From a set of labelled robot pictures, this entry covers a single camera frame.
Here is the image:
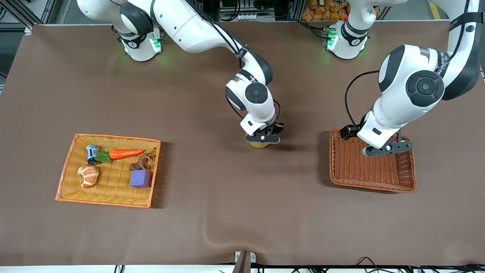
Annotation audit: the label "yellow packing tape roll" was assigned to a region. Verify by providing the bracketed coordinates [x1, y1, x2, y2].
[248, 131, 270, 149]

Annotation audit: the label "brown wicker basket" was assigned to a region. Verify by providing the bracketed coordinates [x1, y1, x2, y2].
[329, 128, 417, 193]

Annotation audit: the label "brown table cloth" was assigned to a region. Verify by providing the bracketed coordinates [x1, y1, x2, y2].
[0, 21, 485, 266]

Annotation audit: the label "brown toy lion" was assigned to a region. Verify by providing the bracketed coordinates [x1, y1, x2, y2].
[130, 149, 156, 171]

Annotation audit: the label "purple foam cube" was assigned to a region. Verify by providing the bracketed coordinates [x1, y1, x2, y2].
[130, 169, 153, 189]

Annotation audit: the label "metal table clamp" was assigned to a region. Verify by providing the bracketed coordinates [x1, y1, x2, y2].
[234, 250, 257, 273]

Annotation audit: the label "pile of orange toys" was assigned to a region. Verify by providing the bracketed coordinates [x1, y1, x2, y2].
[302, 0, 348, 21]

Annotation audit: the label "orange toy carrot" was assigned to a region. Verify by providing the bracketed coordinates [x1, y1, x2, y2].
[95, 149, 145, 164]

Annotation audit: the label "orange rimmed yellow wicker basket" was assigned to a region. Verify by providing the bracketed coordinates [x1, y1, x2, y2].
[55, 133, 161, 208]

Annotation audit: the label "small blue labelled can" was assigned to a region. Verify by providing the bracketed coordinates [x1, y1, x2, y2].
[86, 145, 100, 165]

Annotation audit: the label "toy croissant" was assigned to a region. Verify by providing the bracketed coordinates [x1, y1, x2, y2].
[77, 165, 100, 188]

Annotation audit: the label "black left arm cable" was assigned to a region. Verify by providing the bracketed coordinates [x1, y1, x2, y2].
[344, 70, 380, 129]

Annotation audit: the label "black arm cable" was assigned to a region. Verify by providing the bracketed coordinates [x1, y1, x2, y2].
[344, 70, 380, 129]
[182, 0, 250, 61]

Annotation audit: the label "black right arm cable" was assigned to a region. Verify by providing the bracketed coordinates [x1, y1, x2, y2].
[182, 0, 250, 61]

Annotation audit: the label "black floor cables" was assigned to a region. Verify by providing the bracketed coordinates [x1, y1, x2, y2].
[356, 257, 485, 273]

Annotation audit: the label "aluminium frame rack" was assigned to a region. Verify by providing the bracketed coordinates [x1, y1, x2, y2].
[0, 0, 57, 25]

